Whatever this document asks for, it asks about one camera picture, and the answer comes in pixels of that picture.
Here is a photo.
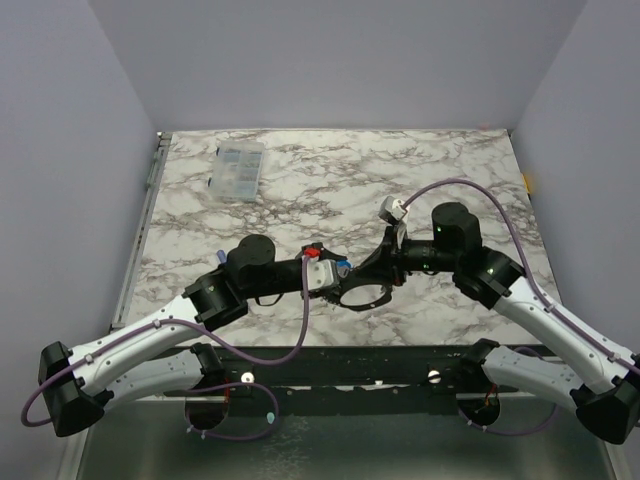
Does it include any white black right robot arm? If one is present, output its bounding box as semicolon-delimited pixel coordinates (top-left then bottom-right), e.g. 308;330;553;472
345;201;639;445

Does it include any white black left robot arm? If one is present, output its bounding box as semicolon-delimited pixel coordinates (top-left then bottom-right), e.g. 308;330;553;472
36;234;349;438

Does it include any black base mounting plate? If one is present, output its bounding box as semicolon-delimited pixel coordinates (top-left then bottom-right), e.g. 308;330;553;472
102;342;561;416

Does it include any clear plastic organizer box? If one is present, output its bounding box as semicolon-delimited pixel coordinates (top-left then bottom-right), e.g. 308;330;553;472
207;140;266;202

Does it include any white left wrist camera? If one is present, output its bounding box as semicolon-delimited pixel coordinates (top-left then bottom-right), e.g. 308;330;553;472
306;258;343;291

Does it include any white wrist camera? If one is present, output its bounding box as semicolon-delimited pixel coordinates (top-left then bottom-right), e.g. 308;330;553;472
378;196;409;225
306;258;343;291

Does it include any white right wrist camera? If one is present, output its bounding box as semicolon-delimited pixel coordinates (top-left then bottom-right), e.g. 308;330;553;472
378;196;409;225

